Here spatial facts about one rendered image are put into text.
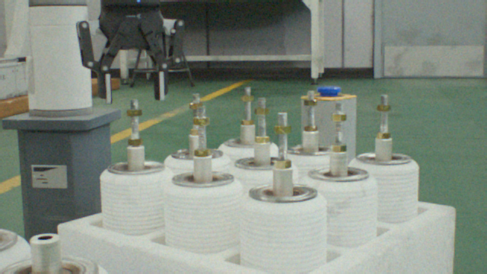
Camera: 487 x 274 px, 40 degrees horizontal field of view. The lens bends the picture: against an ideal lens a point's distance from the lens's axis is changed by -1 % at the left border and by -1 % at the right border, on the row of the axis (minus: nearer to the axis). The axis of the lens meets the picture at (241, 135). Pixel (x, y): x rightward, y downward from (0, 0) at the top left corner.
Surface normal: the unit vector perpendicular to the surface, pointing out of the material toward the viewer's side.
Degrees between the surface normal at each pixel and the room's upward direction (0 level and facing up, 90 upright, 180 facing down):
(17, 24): 65
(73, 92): 90
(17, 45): 56
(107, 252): 90
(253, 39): 90
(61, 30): 90
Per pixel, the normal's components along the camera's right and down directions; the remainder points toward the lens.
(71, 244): -0.63, 0.13
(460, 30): -0.18, 0.15
